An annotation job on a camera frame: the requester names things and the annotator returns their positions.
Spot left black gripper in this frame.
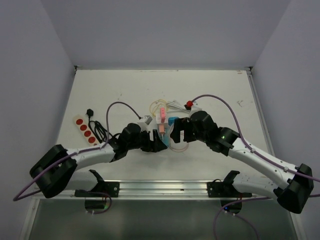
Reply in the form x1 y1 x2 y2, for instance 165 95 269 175
127 128 167 152

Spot teal USB hub strip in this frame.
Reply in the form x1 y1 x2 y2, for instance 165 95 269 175
161 134 170 148

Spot black power strip cord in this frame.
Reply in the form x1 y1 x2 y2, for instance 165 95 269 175
85 108 111 144

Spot pink charger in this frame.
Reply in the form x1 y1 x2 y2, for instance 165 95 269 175
159 107 166 124

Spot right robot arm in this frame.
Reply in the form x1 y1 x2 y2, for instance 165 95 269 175
170 110 314 214

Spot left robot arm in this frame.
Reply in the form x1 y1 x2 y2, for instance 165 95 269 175
29 123 168 199

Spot white multi-socket adapter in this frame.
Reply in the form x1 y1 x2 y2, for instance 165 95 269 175
155 113 168 126

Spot blue flat charger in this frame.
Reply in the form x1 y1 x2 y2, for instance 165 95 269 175
168 116 179 126

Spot peach small charger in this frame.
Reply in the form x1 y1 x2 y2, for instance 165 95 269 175
158 124 166 134

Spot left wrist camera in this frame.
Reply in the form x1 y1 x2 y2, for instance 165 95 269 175
137 115 153 132

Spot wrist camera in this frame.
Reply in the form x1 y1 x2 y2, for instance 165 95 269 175
137 115 153 132
184 100 202 112

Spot white bundled cable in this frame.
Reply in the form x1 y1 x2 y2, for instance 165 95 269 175
166 99 187 111

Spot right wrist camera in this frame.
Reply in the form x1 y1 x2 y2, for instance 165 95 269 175
184 100 202 112

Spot yellow thin cable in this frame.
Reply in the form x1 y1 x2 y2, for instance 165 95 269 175
149 99 167 118

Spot aluminium front rail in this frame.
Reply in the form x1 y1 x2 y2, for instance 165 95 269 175
32 179 296 201

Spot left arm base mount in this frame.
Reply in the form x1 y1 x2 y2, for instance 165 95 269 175
74 181 120 198

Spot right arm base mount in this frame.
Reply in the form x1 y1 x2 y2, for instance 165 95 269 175
206 179 252 198

